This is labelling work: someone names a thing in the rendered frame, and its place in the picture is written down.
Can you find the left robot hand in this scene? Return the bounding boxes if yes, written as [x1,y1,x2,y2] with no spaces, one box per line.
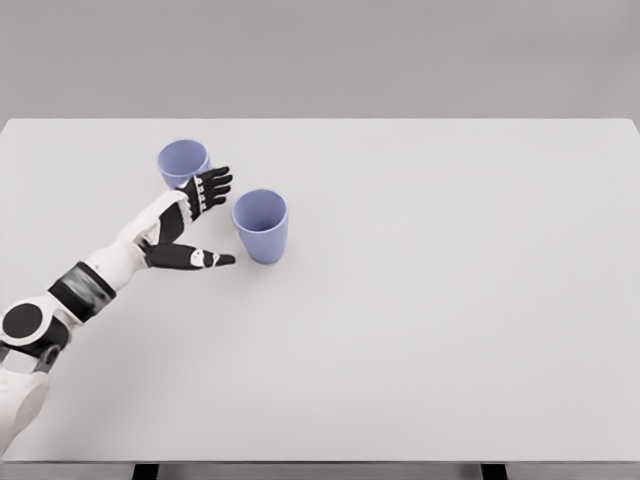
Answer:
[130,166,237,272]

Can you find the lavender plastic cup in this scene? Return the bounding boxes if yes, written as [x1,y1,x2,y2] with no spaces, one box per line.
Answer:
[157,139,212,192]
[230,188,290,266]

